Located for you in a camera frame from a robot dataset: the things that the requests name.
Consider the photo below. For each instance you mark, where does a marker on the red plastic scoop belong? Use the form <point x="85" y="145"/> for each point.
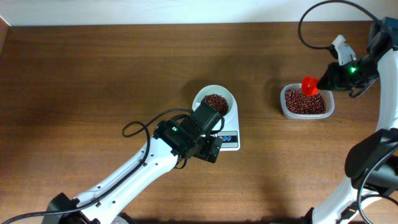
<point x="309" y="86"/>

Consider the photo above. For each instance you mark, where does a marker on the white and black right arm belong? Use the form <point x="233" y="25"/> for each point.
<point x="371" y="165"/>

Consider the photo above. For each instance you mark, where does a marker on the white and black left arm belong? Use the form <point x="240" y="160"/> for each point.
<point x="104" y="202"/>

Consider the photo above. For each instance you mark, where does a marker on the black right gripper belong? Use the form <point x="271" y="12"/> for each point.
<point x="334" y="83"/>

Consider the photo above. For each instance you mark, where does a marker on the clear plastic container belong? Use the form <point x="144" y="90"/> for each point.
<point x="327" y="95"/>

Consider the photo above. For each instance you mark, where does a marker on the white bowl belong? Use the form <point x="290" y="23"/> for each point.
<point x="219" y="90"/>

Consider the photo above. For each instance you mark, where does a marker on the white digital kitchen scale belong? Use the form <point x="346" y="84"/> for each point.
<point x="230" y="134"/>

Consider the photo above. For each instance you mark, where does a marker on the red beans in bowl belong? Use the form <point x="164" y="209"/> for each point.
<point x="217" y="102"/>

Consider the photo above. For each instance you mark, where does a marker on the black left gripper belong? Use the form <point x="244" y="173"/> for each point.
<point x="203" y="153"/>

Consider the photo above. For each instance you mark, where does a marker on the red adzuki beans in container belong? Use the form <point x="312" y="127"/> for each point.
<point x="296" y="102"/>

